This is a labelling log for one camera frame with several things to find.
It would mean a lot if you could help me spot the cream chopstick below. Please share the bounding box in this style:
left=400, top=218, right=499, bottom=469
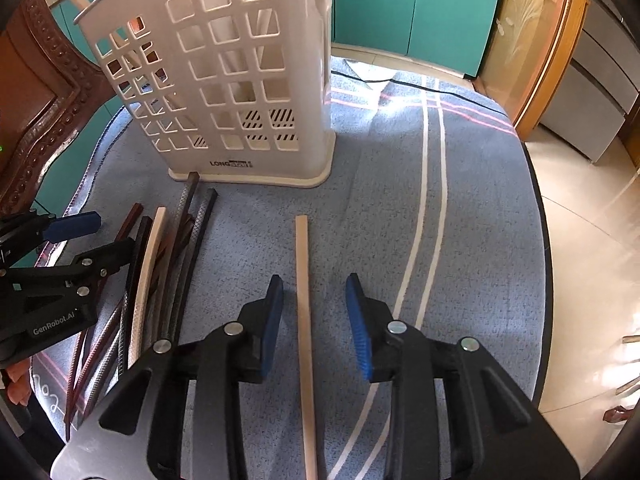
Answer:
left=295, top=214, right=319, bottom=479

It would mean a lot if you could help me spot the dark brown chopstick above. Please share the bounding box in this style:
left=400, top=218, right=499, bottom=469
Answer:
left=84, top=216, right=194, bottom=417

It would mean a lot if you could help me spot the white chopstick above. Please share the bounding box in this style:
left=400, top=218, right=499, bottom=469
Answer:
left=127, top=206, right=167, bottom=367

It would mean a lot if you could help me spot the black textured chopstick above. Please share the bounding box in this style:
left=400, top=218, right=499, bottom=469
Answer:
left=151, top=171, right=200, bottom=341

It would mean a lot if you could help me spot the person's left hand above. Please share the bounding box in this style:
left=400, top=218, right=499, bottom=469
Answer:
left=6, top=358, right=32, bottom=406

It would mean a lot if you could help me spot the blue striped cloth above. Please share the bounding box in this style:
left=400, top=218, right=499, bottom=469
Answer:
left=51, top=60, right=566, bottom=479

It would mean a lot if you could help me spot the carved wooden chair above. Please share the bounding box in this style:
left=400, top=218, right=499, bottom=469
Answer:
left=1, top=0, right=115, bottom=217

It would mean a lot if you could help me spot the white plastic utensil basket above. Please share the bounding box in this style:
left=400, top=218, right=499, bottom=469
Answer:
left=76, top=0, right=336, bottom=188

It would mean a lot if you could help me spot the grey refrigerator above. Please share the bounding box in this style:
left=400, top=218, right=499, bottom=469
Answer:
left=541, top=0, right=639, bottom=162

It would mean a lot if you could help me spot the wooden glass sliding door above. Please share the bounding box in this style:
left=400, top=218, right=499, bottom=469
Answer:
left=473, top=0, right=588, bottom=141

